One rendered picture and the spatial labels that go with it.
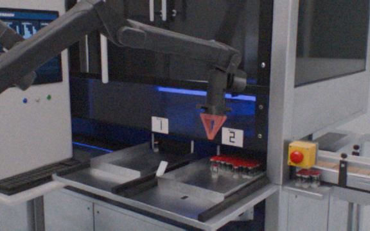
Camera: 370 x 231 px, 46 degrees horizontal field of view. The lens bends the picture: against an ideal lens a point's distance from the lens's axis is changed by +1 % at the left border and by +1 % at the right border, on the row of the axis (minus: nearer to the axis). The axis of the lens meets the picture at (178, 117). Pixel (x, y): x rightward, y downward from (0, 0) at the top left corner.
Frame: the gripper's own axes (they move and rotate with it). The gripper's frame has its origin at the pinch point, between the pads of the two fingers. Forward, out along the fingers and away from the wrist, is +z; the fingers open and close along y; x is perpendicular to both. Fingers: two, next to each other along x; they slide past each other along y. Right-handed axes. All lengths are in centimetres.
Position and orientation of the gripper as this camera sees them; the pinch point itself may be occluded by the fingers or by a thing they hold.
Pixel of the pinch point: (211, 136)
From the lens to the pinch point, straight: 129.0
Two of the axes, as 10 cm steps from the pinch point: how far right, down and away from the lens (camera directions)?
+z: -1.2, 9.9, 0.3
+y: 6.0, 0.4, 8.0
